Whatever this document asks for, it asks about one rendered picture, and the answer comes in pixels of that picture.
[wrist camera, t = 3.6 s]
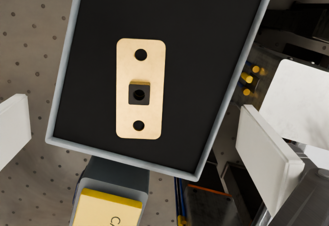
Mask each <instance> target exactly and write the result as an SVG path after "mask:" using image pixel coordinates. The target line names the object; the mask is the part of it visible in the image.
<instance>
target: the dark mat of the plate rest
mask: <svg viewBox="0 0 329 226"><path fill-rule="evenodd" d="M260 2H261V0H81V2H80V6H79V11H78V16H77V21H76V26H75V30H74V35H73V40H72V45H71V49H70V56H69V61H68V65H67V70H66V75H65V79H64V84H63V89H62V94H61V99H60V104H59V109H58V113H57V118H56V123H55V127H54V132H53V137H56V138H60V139H63V140H67V141H71V142H75V143H79V144H82V145H86V146H90V147H94V148H97V149H101V150H105V151H109V152H112V153H116V154H120V155H124V156H127V157H131V158H136V159H140V160H144V161H147V162H151V163H154V164H158V165H162V166H166V167H170V168H173V169H177V170H181V171H185V172H189V173H192V174H194V173H195V170H196V168H197V165H198V163H199V160H200V157H201V155H202V153H203V150H204V147H205V145H206V142H207V140H208V137H209V135H210V132H211V129H212V126H213V124H214V121H215V119H216V116H217V114H218V111H219V108H220V106H221V103H222V101H223V98H224V95H225V93H226V90H227V88H228V85H229V82H230V80H231V77H232V75H233V72H234V70H235V67H236V65H237V62H238V59H239V57H240V54H241V52H242V49H243V46H244V44H245V41H246V39H247V36H248V33H249V31H250V28H251V26H252V23H253V21H254V18H255V15H256V13H257V10H258V8H259V5H260ZM123 38H129V39H147V40H160V41H162V42H164V44H165V65H164V90H163V107H162V124H161V135H160V136H159V138H157V139H141V138H122V137H119V136H118V135H117V132H116V127H117V43H118V41H119V40H120V39H123Z"/></svg>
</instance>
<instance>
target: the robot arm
mask: <svg viewBox="0 0 329 226"><path fill-rule="evenodd" d="M30 140H31V129H30V119H29V109H28V98H27V96H26V95H25V94H15V95H13V96H12V97H10V98H9V99H7V100H5V101H4V102H2V103H1V104H0V171H1V170H2V169H3V167H4V166H5V165H6V164H7V163H8V162H9V161H10V160H11V159H12V158H13V157H14V156H15V155H16V154H17V153H18V152H19V151H20V150H21V149H22V148H23V147H24V146H25V145H26V144H27V143H28V142H29V141H30ZM235 147H236V149H237V151H238V153H239V155H240V157H241V159H242V161H243V163H244V165H245V167H246V168H247V170H248V172H249V174H250V176H251V178H252V180H253V182H254V184H255V186H256V188H257V190H258V192H259V193H260V195H261V197H262V199H263V201H264V203H265V205H266V207H267V209H268V211H269V213H270V215H271V217H272V218H273V219H272V221H271V222H270V223H269V225H268V226H329V170H327V169H323V168H318V167H317V166H316V165H315V164H314V163H313V161H312V160H311V159H309V158H308V156H307V155H306V154H304V152H303V151H302V150H301V149H300V148H299V147H297V146H295V145H294V144H292V143H286V142H285V141H284V140H283V139H282V138H281V137H280V136H279V134H278V133H277V132H276V131H275V130H274V129H273V128H272V127H271V125H270V124H269V123H268V122H267V121H266V120H265V119H264V118H263V117H262V115H261V114H260V113H259V112H258V111H257V110H256V109H255V108H254V107H253V105H243V106H241V111H240V118H239V125H238V131H237V138H236V145H235Z"/></svg>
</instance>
